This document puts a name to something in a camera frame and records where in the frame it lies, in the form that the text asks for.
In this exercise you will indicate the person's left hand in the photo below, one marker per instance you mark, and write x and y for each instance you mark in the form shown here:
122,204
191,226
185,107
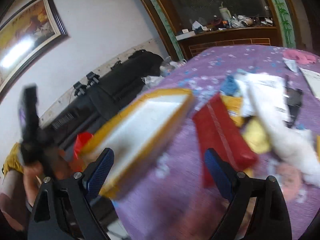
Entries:
32,180

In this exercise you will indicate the red packet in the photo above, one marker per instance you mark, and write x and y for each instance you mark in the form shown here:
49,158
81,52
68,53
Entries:
220,130

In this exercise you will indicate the clear printed plastic bag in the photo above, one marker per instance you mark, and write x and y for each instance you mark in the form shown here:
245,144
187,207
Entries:
172,65

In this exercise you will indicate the crumpled white packet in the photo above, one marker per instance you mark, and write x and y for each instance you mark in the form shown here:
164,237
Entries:
291,65

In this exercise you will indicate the red plastic bag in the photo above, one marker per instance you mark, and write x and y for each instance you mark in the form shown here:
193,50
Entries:
83,140

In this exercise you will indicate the black electric motor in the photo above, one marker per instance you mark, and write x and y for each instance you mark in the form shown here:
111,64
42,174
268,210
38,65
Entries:
293,100

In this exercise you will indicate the pale yellow plastic bag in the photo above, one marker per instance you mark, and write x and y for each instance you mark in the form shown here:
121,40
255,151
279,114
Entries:
255,137

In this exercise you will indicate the white jug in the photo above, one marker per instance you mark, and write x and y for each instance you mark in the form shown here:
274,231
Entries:
225,12

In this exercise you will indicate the purple floral blanket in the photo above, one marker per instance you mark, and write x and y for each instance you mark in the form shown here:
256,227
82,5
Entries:
175,192

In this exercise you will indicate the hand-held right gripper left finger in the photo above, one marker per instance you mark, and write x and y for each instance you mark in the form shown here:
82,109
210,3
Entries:
100,170

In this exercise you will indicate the heap of small clutter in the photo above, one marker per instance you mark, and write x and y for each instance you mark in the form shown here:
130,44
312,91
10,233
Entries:
237,21

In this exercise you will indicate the black duffel bag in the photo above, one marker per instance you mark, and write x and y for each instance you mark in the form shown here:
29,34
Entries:
143,65

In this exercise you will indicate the grey-white plastic bag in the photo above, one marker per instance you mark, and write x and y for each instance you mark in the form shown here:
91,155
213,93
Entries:
152,80

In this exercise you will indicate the pink cloth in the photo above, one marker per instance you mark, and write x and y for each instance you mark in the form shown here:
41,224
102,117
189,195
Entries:
300,55

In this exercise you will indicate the white paper sheet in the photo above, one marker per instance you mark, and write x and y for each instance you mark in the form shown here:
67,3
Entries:
312,76

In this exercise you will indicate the framed wall picture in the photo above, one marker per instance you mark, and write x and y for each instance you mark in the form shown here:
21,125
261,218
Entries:
25,37

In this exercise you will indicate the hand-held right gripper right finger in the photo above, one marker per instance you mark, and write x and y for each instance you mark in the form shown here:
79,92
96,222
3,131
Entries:
216,172

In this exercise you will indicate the blue cloth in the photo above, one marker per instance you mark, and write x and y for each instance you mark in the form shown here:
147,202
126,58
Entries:
230,85

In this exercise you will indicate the brown wooden cabinet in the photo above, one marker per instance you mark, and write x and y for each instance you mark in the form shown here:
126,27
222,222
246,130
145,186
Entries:
225,37

